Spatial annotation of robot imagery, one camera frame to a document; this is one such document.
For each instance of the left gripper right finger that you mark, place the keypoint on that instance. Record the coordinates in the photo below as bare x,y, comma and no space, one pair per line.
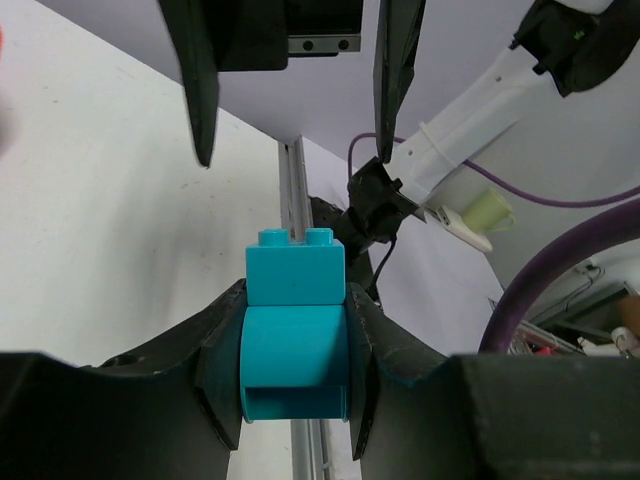
416,414

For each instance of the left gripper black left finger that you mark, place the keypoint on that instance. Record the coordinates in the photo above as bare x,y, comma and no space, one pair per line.
167,409

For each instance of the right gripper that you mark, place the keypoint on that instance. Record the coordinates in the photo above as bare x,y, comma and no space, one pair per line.
265,34

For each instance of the teal lego piece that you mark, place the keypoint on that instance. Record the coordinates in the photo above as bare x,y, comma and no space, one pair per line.
294,352

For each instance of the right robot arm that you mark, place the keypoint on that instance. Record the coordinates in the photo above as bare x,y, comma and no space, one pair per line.
560,48

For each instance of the pale green mug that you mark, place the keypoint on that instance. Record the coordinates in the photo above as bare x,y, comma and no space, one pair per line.
490,212

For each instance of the aluminium table frame rail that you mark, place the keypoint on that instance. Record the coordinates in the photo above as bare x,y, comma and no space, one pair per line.
319,448

